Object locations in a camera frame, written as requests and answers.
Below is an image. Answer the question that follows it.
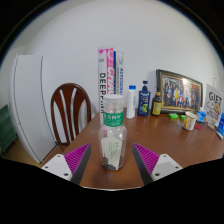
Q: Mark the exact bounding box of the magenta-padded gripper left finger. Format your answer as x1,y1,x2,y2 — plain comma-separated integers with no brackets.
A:
40,143,92,186

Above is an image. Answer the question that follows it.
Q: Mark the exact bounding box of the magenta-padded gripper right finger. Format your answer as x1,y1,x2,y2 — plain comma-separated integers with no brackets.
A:
132,143,184,186

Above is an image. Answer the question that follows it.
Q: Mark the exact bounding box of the clear green-labelled drink bottle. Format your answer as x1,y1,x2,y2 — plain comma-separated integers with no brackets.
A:
98,94,128,171

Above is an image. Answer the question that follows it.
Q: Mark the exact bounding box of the dark wooden chair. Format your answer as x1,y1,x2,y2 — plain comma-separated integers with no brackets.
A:
50,82,92,146

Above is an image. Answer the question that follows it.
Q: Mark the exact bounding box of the dark amber pump bottle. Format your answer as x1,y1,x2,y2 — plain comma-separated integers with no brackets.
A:
151,87,163,117

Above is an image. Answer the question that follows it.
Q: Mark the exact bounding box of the white bottle with blue cap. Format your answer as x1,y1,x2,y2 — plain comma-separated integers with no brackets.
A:
125,85,137,120

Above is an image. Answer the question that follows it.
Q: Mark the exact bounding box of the dark blue pump bottle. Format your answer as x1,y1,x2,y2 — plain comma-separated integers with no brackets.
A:
137,80,152,118

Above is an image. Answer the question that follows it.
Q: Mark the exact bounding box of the cream mug with yellow rim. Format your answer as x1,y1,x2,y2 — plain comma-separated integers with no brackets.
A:
182,111,198,132

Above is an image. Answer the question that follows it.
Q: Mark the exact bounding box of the blue tissue pack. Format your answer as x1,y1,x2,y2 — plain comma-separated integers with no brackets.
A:
196,107,208,124

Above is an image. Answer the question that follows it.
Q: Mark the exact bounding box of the framed group picture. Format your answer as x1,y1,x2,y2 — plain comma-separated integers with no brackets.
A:
155,69,204,114

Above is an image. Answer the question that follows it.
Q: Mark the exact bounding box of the green plastic crate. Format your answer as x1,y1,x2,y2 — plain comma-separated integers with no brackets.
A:
0,104,17,155

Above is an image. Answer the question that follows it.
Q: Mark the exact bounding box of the white paper gift bag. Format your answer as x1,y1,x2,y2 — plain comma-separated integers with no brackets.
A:
203,83,224,129

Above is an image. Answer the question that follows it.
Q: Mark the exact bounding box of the tall white and blue box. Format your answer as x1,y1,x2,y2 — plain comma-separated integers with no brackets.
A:
113,49,125,98

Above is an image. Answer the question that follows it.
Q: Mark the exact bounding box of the tall pink and white box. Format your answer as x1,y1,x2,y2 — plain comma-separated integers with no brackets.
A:
97,46,116,126

